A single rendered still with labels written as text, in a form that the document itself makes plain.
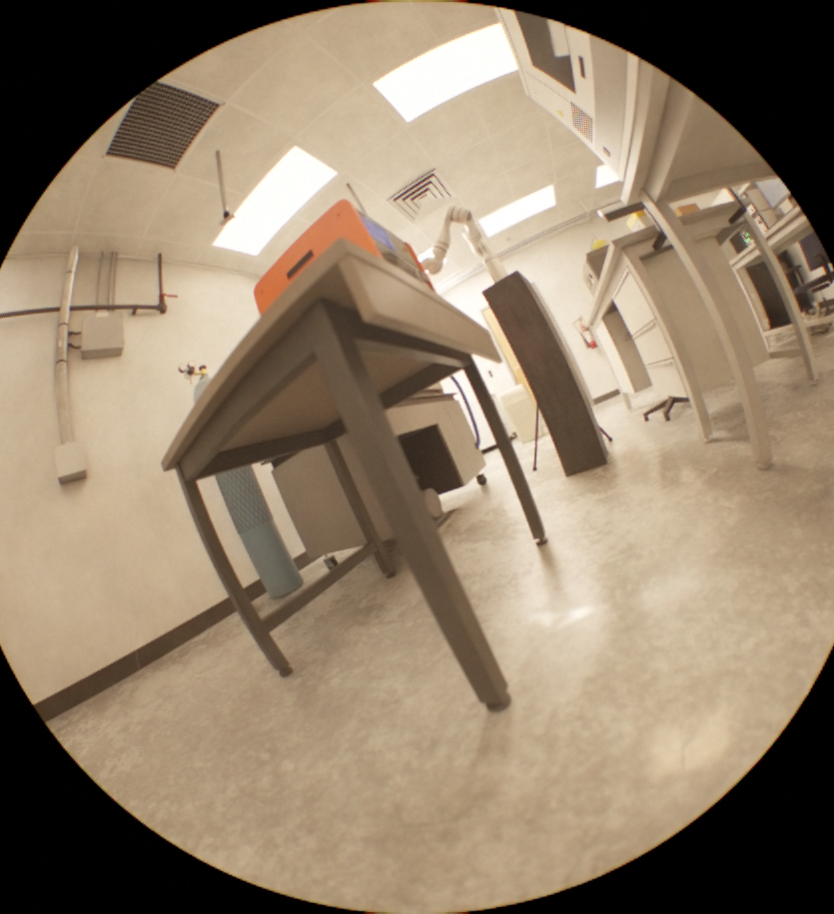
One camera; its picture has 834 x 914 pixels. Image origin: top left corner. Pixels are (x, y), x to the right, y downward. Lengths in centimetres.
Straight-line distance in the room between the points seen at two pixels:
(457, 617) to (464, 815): 29
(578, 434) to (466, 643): 135
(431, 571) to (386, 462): 15
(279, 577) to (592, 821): 172
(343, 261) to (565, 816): 70
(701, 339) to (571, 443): 85
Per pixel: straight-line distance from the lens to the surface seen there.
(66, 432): 204
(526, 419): 386
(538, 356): 166
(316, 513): 167
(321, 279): 41
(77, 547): 197
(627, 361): 254
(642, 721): 51
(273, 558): 182
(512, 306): 172
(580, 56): 96
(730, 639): 59
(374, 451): 38
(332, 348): 41
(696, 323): 158
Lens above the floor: 44
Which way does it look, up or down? 1 degrees down
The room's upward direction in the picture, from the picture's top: 24 degrees counter-clockwise
